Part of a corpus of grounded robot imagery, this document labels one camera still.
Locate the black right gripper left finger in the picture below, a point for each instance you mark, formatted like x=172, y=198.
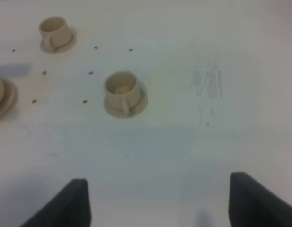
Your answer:
x=69, y=208

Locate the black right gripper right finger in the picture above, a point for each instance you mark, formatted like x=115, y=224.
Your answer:
x=253, y=205

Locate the beige teapot saucer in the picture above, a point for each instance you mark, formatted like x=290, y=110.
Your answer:
x=8, y=98

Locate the beige near cup saucer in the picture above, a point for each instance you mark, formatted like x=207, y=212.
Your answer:
x=133, y=111

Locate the beige cup saucer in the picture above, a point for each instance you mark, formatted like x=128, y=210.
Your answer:
x=133, y=111
x=61, y=49

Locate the beige near teacup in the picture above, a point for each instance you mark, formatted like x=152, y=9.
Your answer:
x=122, y=92

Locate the beige teacup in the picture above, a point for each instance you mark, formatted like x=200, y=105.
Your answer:
x=122, y=92
x=55, y=34

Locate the beige far cup saucer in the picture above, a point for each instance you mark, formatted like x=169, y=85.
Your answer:
x=61, y=49

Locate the beige far teacup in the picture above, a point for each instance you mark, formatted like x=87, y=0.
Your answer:
x=55, y=34

